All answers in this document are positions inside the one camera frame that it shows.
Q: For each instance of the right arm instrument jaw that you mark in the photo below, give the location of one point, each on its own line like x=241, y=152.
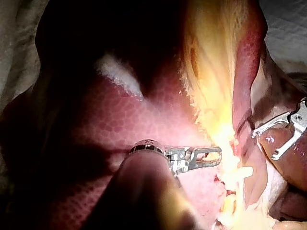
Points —
x=271, y=125
x=289, y=142

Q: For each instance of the dark left arm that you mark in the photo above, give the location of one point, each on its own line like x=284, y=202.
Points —
x=144, y=191

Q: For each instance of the white cloth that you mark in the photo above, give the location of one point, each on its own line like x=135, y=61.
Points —
x=287, y=31
x=16, y=36

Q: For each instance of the pale fatty tissue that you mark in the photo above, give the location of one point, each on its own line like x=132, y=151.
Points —
x=259, y=210

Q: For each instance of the gallbladder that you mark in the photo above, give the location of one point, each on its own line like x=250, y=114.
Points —
x=211, y=72

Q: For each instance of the left arm instrument jaw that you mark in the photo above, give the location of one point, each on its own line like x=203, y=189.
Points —
x=216, y=161

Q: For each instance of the dark red liver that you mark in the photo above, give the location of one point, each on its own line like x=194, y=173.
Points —
x=120, y=119

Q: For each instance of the right arm instrument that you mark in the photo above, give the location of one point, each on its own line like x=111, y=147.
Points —
x=299, y=117

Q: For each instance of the left arm instrument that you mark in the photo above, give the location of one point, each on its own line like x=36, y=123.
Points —
x=176, y=158

